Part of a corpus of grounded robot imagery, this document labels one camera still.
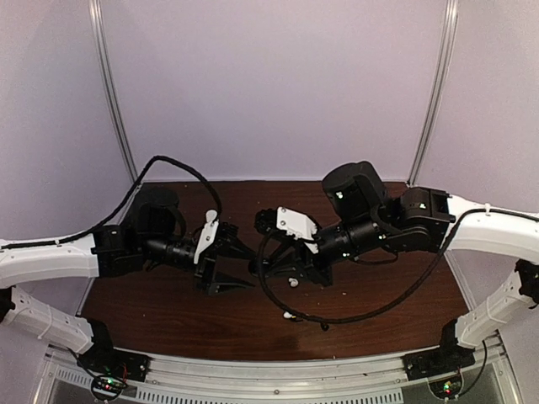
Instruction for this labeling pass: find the left black braided cable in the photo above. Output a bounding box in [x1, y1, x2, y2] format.
[0, 155, 222, 252]

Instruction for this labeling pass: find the right aluminium frame post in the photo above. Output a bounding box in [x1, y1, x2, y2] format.
[407, 0, 459, 186]

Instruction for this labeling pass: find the circuit board with leds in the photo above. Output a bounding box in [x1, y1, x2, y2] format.
[90, 375, 127, 401]
[429, 379, 463, 401]

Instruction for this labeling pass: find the black braided cable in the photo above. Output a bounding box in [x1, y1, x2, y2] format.
[0, 155, 222, 252]
[256, 210, 539, 325]

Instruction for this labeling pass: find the right black braided cable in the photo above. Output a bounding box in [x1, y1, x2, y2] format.
[256, 210, 539, 325]

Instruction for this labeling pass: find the left aluminium frame post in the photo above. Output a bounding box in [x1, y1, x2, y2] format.
[88, 0, 138, 183]

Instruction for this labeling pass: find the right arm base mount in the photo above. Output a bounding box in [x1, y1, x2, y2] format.
[403, 348, 475, 381]

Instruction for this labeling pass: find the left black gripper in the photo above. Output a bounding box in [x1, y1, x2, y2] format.
[141, 232, 259, 295]

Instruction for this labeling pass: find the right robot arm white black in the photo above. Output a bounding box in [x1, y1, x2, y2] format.
[249, 161, 538, 372]

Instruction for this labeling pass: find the aluminium frame post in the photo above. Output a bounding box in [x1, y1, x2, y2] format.
[407, 0, 459, 186]
[88, 0, 138, 183]

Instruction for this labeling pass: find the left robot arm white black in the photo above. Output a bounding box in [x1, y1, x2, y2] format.
[1, 187, 254, 374]

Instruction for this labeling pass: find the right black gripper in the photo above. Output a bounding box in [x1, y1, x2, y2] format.
[266, 212, 389, 288]

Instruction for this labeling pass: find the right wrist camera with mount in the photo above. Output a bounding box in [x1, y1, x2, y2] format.
[254, 206, 319, 254]

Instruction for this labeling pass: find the right circuit board with leds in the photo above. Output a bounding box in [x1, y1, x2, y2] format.
[429, 379, 463, 401]

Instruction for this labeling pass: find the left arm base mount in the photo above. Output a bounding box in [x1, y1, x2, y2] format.
[77, 347, 150, 382]

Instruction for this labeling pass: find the left circuit board with leds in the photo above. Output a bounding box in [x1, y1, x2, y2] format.
[90, 375, 127, 401]

